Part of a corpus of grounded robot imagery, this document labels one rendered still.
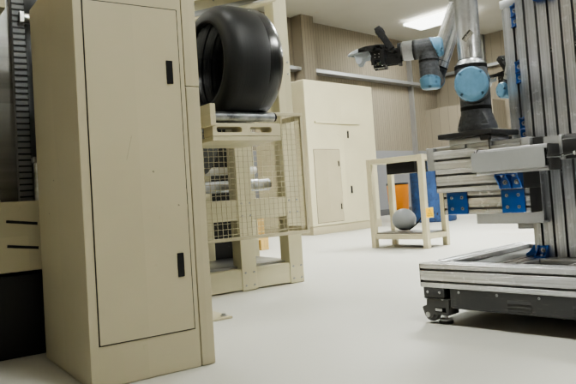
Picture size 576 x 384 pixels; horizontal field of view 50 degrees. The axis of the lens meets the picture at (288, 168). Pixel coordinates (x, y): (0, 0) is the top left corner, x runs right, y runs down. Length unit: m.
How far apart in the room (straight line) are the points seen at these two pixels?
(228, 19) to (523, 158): 1.42
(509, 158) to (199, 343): 1.20
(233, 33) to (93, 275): 1.35
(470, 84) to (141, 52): 1.15
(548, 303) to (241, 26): 1.68
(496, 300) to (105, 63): 1.53
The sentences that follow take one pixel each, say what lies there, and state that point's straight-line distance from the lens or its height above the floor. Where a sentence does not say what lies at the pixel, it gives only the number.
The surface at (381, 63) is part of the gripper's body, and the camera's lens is 2.41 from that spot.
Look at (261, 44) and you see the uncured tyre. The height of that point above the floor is 1.21.
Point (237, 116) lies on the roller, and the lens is 2.83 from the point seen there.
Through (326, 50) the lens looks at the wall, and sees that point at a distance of 11.73.
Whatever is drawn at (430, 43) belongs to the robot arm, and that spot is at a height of 1.05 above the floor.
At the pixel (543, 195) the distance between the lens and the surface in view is 2.53.
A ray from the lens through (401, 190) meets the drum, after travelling 10.28.
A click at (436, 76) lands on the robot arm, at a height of 0.93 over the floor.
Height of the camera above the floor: 0.52
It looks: 3 degrees up
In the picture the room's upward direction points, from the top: 4 degrees counter-clockwise
